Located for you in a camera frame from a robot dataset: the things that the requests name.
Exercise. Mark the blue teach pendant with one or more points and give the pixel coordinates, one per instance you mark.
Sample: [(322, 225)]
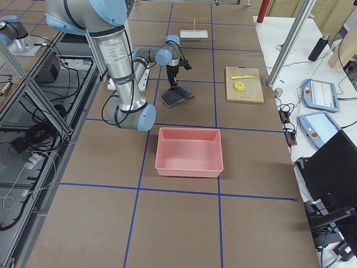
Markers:
[(320, 95), (319, 127)]

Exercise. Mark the pink plastic bin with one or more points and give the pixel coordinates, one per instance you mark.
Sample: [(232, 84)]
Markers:
[(189, 152)]

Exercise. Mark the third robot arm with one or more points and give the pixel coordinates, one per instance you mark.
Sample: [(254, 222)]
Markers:
[(12, 29)]

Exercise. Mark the yellow plastic knife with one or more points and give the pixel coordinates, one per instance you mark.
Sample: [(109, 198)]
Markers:
[(242, 77)]

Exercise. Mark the near blue teach pendant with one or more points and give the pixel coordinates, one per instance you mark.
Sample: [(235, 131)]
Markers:
[(319, 127)]

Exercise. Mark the right wooden chopstick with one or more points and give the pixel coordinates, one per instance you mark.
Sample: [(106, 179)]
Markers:
[(198, 19)]

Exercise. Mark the red cylinder tube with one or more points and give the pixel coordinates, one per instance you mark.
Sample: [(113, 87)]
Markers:
[(263, 10)]

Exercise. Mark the white power strip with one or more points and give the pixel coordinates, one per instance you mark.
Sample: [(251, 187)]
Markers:
[(32, 161)]

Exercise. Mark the yellow lemon slice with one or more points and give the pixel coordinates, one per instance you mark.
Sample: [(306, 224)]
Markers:
[(239, 86)]

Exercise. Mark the black bottle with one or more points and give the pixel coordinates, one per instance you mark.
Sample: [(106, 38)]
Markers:
[(318, 48)]

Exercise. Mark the aluminium frame post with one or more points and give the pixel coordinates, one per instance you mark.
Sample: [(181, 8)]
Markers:
[(290, 40)]

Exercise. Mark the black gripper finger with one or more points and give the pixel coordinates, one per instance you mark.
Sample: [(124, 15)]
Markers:
[(172, 78)]

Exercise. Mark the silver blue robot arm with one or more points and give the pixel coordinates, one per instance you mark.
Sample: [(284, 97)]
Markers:
[(169, 55), (104, 22)]

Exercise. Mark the far blue teach pendant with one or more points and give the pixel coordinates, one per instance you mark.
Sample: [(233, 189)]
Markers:
[(320, 95)]

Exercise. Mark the white rectangular tray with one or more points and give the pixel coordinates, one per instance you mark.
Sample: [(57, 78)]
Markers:
[(194, 34)]

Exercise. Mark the dark grey cleaning cloth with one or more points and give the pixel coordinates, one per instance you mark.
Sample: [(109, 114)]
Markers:
[(175, 95)]

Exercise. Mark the bamboo cutting board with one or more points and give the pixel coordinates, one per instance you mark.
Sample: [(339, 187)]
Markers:
[(253, 90)]

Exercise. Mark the black power box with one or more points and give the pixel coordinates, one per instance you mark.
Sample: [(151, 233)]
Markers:
[(49, 71)]

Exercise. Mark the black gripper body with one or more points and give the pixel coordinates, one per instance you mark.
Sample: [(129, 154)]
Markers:
[(172, 71)]

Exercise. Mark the black monitor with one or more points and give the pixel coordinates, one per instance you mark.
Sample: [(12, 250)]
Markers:
[(330, 176)]

